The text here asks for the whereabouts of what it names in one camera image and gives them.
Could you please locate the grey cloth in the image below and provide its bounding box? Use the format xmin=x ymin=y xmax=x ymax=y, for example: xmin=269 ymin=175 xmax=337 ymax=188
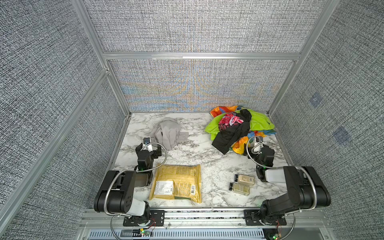
xmin=149 ymin=118 xmax=189 ymax=151

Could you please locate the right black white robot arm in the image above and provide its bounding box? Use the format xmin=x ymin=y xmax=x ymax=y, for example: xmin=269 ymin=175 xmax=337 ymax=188
xmin=245 ymin=143 xmax=331 ymax=225

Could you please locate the black cloth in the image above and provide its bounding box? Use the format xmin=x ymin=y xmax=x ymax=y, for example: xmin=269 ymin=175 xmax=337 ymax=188
xmin=212 ymin=109 xmax=252 ymax=155

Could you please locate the pink red patterned cloth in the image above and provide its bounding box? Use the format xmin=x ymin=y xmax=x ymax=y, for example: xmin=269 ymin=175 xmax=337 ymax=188
xmin=218 ymin=112 xmax=244 ymax=132

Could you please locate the upper spice jar black lid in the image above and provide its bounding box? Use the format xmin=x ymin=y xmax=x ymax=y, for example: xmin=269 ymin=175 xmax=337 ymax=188
xmin=234 ymin=174 xmax=255 ymax=187

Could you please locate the spice jar black lid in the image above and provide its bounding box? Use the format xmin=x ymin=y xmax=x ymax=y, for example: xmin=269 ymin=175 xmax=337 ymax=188
xmin=234 ymin=174 xmax=255 ymax=187
xmin=229 ymin=183 xmax=250 ymax=196

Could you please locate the lower spice jar black lid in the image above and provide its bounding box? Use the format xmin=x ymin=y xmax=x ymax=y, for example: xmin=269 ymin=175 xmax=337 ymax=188
xmin=229 ymin=183 xmax=250 ymax=196

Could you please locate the yellow snack bag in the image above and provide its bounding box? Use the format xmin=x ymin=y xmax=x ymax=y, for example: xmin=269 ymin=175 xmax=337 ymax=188
xmin=149 ymin=165 xmax=202 ymax=204

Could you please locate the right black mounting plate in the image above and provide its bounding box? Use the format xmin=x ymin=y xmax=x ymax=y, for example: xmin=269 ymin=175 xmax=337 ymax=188
xmin=244 ymin=210 xmax=287 ymax=226

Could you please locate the black mounting plate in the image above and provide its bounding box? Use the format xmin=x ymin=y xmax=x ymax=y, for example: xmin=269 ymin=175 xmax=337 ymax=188
xmin=244 ymin=210 xmax=287 ymax=226
xmin=123 ymin=210 xmax=165 ymax=228

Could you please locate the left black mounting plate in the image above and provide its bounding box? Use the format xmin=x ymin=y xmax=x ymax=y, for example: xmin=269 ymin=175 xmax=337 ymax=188
xmin=123 ymin=210 xmax=165 ymax=228

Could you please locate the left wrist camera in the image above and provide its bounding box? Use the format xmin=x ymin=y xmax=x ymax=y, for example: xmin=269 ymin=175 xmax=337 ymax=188
xmin=142 ymin=137 xmax=153 ymax=153

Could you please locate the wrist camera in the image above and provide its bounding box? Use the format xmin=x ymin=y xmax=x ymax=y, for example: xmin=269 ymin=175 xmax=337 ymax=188
xmin=251 ymin=136 xmax=264 ymax=155
xmin=142 ymin=137 xmax=153 ymax=153

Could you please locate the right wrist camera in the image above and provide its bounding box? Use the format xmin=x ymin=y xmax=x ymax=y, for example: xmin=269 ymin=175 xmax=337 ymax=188
xmin=251 ymin=136 xmax=264 ymax=155

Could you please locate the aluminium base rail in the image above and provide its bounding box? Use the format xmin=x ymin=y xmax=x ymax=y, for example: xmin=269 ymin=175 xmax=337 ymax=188
xmin=79 ymin=207 xmax=331 ymax=230

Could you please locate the aluminium enclosure frame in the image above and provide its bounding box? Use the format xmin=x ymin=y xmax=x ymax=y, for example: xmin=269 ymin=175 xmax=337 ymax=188
xmin=1 ymin=1 xmax=339 ymax=235

